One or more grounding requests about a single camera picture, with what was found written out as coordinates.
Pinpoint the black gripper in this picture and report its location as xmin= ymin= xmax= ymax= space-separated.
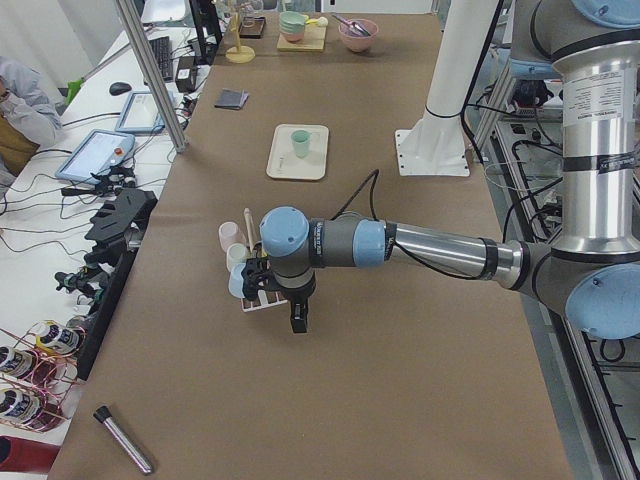
xmin=289 ymin=298 xmax=309 ymax=334

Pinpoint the green plastic cup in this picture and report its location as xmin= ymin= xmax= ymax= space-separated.
xmin=290 ymin=129 xmax=311 ymax=158

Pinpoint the light blue plastic cup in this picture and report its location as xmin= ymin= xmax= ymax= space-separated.
xmin=228 ymin=263 xmax=246 ymax=299

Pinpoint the cream white plastic cup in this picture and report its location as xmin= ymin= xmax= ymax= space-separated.
xmin=226 ymin=242 xmax=250 ymax=272

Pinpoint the pink plastic cup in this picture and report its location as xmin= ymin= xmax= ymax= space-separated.
xmin=218 ymin=221 xmax=247 ymax=252

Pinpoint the cream rabbit print tray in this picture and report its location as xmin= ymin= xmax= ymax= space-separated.
xmin=266 ymin=124 xmax=329 ymax=181

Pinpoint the black tool holder rack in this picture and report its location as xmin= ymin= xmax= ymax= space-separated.
xmin=77 ymin=188 xmax=158 ymax=381

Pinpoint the grey folded cloth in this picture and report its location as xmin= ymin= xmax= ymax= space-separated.
xmin=214 ymin=88 xmax=249 ymax=110

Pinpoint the metal tube with black cap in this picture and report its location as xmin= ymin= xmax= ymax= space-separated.
xmin=93 ymin=405 xmax=154 ymax=475

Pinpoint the blue teach pendant right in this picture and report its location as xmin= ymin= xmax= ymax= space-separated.
xmin=115 ymin=91 xmax=165 ymax=135

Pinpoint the blue teach pendant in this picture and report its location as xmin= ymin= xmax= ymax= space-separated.
xmin=115 ymin=91 xmax=165 ymax=135
xmin=55 ymin=129 xmax=135 ymax=184

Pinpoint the blue teach pendant left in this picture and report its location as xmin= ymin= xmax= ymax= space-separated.
xmin=55 ymin=129 xmax=135 ymax=184

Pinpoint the black box with label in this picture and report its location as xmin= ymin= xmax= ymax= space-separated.
xmin=174 ymin=56 xmax=198 ymax=93

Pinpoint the wooden stand yellow base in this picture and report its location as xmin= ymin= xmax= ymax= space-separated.
xmin=224 ymin=1 xmax=255 ymax=64

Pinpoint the bamboo cutting board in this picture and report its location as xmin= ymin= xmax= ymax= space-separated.
xmin=277 ymin=25 xmax=327 ymax=53

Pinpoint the pink stacked bowl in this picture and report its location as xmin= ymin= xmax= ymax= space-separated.
xmin=281 ymin=32 xmax=304 ymax=43

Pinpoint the green stacked bowl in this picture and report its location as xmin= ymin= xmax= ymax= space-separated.
xmin=279 ymin=11 xmax=306 ymax=35

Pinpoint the black computer mouse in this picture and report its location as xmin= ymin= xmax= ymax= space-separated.
xmin=109 ymin=82 xmax=132 ymax=96

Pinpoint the black computer monitor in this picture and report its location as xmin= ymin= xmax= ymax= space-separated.
xmin=189 ymin=0 xmax=223 ymax=65

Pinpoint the black keyboard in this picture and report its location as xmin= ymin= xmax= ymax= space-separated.
xmin=149 ymin=36 xmax=173 ymax=82

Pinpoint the person in grey jacket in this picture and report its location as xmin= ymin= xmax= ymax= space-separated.
xmin=1 ymin=56 xmax=62 ymax=195

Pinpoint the white wire cup rack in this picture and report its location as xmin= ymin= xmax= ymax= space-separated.
xmin=238 ymin=242 xmax=291 ymax=314

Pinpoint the wooden rack handle rod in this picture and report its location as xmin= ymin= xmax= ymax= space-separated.
xmin=243 ymin=208 xmax=257 ymax=250

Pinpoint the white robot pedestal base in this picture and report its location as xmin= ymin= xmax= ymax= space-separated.
xmin=395 ymin=0 xmax=502 ymax=177

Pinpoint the metal scoop handle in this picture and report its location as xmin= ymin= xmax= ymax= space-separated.
xmin=331 ymin=12 xmax=371 ymax=37

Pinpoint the aluminium frame post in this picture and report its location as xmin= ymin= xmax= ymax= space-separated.
xmin=114 ymin=0 xmax=187 ymax=154

